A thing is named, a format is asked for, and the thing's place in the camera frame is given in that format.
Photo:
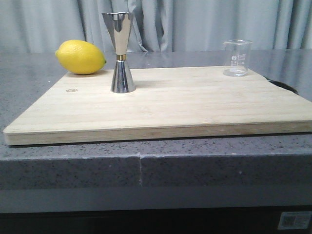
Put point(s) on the black cutting board handle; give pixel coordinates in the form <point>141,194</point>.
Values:
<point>282,85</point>

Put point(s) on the wooden cutting board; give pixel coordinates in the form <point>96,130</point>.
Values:
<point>167,102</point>

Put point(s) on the white QR code label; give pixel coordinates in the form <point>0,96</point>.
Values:
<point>294,220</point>

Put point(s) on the steel double jigger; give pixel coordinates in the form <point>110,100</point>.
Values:
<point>119,28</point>

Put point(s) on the grey curtain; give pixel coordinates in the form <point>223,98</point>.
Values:
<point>37,26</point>

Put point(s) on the glass measuring beaker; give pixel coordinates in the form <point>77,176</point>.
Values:
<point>237,55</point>

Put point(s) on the yellow lemon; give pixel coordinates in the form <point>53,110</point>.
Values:
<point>80,57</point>

